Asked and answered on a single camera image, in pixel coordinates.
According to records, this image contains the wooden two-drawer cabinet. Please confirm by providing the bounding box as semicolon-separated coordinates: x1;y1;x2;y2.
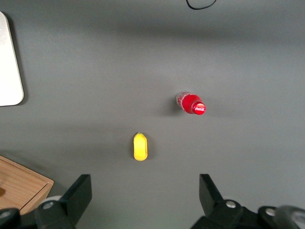
0;155;55;215

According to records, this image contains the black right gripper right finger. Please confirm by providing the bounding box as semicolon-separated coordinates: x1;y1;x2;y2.
190;174;244;229

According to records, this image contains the yellow lemon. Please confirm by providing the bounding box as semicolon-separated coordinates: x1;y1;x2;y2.
132;132;149;162

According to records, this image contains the red cola bottle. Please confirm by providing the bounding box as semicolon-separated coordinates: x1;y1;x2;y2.
175;91;207;116

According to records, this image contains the thin black cable loop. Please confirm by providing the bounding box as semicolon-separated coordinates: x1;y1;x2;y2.
185;0;217;10

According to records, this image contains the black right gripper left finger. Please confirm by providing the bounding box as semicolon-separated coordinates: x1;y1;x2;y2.
35;174;92;229

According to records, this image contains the white rectangular plastic tray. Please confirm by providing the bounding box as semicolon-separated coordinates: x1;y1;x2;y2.
0;11;25;107

